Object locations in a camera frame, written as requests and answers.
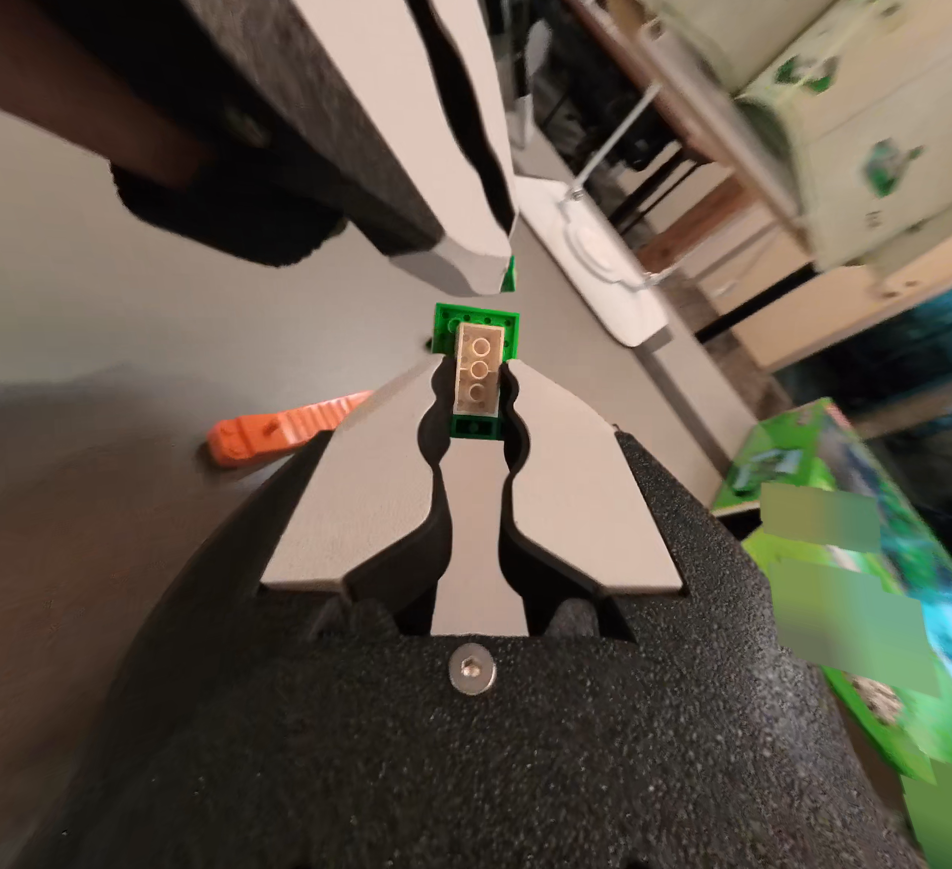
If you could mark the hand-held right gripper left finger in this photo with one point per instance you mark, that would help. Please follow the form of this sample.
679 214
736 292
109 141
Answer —
349 489

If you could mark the lego instruction booklet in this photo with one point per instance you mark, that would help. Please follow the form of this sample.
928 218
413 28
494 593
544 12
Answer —
855 103

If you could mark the wooden side table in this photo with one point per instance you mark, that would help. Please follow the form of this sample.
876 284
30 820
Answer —
699 214

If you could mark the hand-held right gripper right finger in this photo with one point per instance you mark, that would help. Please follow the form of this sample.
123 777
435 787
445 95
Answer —
595 497

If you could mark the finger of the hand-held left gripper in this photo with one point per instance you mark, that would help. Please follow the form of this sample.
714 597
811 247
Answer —
357 103
476 28

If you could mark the white lego brick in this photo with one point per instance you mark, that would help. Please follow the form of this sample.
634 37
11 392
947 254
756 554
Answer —
480 363

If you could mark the green lego box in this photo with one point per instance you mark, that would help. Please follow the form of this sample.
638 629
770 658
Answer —
803 430

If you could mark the white and black device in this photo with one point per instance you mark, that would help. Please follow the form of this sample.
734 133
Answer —
524 117

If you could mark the green lego plate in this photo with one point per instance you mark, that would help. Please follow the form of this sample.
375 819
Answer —
446 326

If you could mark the orange brick separator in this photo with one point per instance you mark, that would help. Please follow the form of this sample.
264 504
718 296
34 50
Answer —
245 441

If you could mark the small green lego piece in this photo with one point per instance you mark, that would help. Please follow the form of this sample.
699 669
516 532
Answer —
509 277

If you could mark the person's left hand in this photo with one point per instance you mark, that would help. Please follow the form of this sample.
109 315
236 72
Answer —
89 80

